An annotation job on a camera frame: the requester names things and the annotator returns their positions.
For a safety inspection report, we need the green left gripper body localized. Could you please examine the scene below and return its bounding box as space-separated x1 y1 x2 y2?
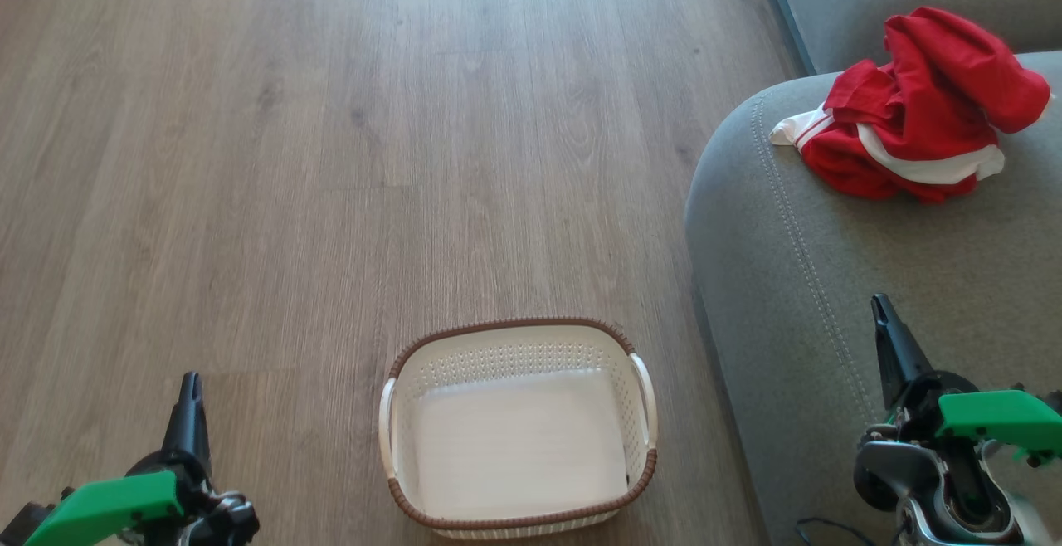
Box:
25 470 260 546

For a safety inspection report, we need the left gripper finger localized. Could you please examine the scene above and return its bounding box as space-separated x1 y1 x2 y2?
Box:
162 372 212 480

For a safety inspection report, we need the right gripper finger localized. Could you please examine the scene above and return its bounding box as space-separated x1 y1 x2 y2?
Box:
871 293 934 410

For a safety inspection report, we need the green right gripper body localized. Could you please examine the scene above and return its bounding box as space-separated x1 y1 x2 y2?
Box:
855 372 1062 546

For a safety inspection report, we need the red and white garment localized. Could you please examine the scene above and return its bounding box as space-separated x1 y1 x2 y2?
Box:
770 7 1053 203

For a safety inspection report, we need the cream laundry basket brown rim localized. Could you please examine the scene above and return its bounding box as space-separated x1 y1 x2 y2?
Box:
378 317 659 540

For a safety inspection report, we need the grey fabric sofa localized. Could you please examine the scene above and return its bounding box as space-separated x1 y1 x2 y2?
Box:
684 50 1062 546

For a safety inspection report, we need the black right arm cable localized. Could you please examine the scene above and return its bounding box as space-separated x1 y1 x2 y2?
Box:
796 517 872 546

